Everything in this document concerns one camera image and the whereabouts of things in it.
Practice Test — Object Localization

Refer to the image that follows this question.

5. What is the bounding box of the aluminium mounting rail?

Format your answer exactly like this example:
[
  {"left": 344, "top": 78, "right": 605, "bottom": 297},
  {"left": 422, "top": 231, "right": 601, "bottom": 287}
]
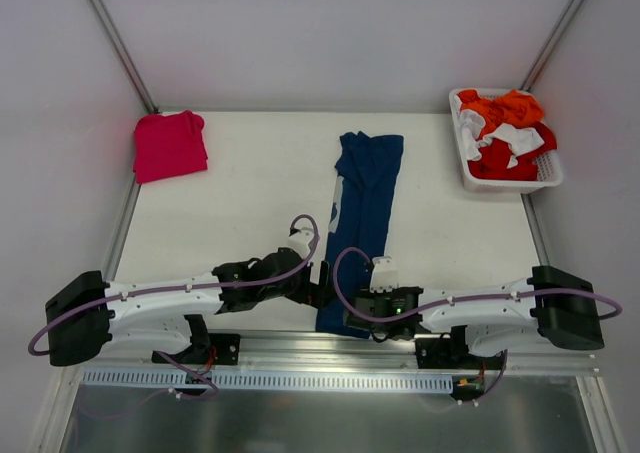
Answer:
[{"left": 83, "top": 330, "right": 601, "bottom": 376}]

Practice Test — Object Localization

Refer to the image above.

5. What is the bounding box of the aluminium corner post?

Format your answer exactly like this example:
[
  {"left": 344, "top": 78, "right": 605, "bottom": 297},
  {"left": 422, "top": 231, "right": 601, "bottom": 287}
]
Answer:
[
  {"left": 86, "top": 0, "right": 159, "bottom": 114},
  {"left": 520, "top": 0, "right": 587, "bottom": 91}
]

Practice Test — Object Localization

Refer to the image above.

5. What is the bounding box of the orange t-shirt in basket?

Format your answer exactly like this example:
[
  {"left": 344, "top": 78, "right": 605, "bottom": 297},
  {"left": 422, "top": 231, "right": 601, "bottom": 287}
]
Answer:
[{"left": 457, "top": 89, "right": 545, "bottom": 139}]

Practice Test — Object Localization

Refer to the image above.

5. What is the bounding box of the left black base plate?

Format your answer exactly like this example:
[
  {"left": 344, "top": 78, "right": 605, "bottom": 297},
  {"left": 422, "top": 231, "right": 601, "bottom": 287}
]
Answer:
[{"left": 168, "top": 333, "right": 242, "bottom": 366}]

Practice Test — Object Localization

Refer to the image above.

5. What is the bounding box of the left aluminium corner post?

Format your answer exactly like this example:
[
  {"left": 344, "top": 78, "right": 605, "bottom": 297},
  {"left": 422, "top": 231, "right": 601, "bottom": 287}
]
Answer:
[{"left": 86, "top": 0, "right": 159, "bottom": 114}]

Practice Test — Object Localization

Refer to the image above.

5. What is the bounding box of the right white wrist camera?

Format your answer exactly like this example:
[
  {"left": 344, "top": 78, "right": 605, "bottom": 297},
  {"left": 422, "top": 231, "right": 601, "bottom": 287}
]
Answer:
[{"left": 369, "top": 256, "right": 399, "bottom": 294}]

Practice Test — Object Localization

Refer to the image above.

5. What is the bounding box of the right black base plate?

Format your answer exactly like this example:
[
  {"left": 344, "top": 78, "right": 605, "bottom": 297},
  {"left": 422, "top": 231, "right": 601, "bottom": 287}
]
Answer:
[{"left": 414, "top": 337, "right": 504, "bottom": 370}]

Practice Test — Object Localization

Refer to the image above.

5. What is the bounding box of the white slotted cable duct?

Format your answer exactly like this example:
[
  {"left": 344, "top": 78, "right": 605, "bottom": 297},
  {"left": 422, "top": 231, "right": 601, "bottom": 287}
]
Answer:
[{"left": 82, "top": 367, "right": 454, "bottom": 395}]

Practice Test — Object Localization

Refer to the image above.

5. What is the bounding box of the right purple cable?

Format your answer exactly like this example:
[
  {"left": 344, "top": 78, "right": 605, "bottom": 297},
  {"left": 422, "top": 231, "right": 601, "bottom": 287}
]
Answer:
[{"left": 332, "top": 246, "right": 623, "bottom": 408}]

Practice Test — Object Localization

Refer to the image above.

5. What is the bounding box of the red t-shirt in basket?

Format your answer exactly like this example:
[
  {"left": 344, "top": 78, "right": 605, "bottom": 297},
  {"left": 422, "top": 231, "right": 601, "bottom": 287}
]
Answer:
[{"left": 468, "top": 122, "right": 557, "bottom": 181}]

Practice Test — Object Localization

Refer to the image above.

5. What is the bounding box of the white t-shirt in basket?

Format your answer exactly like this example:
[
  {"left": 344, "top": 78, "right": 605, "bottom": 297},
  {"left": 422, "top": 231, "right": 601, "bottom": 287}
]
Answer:
[{"left": 459, "top": 110, "right": 544, "bottom": 169}]

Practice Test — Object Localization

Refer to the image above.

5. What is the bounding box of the right aluminium corner post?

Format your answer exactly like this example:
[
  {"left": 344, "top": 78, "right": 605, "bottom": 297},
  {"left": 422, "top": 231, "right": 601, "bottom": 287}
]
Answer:
[{"left": 520, "top": 0, "right": 587, "bottom": 91}]

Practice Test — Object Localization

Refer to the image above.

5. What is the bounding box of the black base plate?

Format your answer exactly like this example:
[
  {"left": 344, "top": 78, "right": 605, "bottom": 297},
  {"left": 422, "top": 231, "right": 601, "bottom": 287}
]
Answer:
[
  {"left": 168, "top": 333, "right": 242, "bottom": 366},
  {"left": 414, "top": 337, "right": 504, "bottom": 370}
]

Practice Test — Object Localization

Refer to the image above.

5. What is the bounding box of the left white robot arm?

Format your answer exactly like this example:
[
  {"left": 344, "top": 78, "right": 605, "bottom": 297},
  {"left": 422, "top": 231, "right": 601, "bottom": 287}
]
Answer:
[{"left": 42, "top": 247, "right": 336, "bottom": 367}]

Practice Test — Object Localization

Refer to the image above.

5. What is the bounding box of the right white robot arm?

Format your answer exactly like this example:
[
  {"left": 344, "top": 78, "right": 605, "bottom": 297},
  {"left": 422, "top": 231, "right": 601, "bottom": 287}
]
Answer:
[{"left": 343, "top": 266, "right": 605, "bottom": 369}]

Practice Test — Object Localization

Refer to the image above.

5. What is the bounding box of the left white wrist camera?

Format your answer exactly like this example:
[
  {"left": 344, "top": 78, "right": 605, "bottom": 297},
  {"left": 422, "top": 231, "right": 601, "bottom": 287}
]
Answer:
[{"left": 287, "top": 227, "right": 319, "bottom": 257}]

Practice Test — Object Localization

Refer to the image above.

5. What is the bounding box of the folded pink t-shirt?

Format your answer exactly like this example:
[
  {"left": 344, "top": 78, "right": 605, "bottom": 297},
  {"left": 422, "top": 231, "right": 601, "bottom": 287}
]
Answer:
[{"left": 133, "top": 110, "right": 208, "bottom": 185}]

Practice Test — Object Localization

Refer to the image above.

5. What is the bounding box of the navy blue t-shirt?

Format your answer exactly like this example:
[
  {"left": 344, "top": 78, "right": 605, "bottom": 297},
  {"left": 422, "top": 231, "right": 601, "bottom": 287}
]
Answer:
[{"left": 315, "top": 132, "right": 404, "bottom": 338}]

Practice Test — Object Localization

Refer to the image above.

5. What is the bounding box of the white plastic basket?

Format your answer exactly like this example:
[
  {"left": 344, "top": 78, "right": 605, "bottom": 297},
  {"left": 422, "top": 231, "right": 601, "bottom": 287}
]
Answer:
[{"left": 449, "top": 88, "right": 563, "bottom": 194}]

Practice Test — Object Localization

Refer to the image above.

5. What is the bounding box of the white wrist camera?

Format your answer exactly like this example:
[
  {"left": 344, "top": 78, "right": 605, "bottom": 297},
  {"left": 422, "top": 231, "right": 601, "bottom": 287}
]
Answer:
[
  {"left": 287, "top": 227, "right": 319, "bottom": 257},
  {"left": 369, "top": 256, "right": 399, "bottom": 294}
]

